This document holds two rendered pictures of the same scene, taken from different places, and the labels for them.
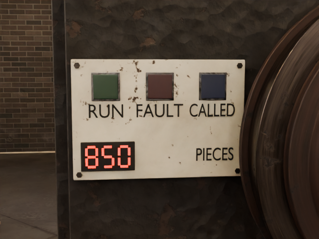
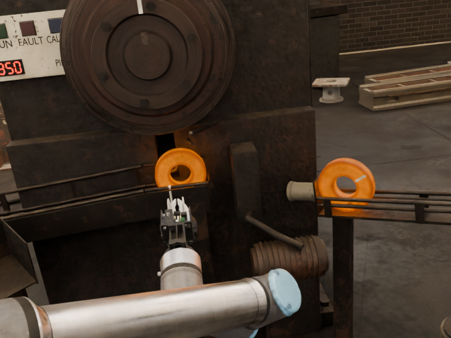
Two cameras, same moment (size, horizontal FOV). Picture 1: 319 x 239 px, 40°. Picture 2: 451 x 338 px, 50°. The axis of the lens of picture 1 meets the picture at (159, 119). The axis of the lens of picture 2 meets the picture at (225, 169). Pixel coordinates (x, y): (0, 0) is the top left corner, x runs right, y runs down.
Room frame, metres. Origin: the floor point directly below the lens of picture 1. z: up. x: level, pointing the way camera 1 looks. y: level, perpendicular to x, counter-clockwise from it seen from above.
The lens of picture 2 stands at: (-0.76, -0.59, 1.28)
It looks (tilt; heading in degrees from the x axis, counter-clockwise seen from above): 22 degrees down; 3
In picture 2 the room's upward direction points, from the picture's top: 6 degrees counter-clockwise
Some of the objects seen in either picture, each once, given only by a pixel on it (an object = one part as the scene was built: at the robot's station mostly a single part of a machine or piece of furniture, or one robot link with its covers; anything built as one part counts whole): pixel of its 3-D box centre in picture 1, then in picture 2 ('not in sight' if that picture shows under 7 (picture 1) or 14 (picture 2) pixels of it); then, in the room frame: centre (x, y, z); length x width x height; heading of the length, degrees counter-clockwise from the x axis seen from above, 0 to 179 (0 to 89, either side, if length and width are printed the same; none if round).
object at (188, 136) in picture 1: (159, 119); (33, 45); (0.66, 0.00, 1.15); 0.26 x 0.02 x 0.18; 96
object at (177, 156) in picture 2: not in sight; (180, 173); (0.60, -0.39, 0.74); 0.16 x 0.03 x 0.16; 97
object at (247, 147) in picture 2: not in sight; (245, 181); (0.63, -0.58, 0.68); 0.11 x 0.08 x 0.24; 6
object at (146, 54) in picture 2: not in sight; (147, 55); (0.49, -0.36, 1.11); 0.28 x 0.06 x 0.28; 96
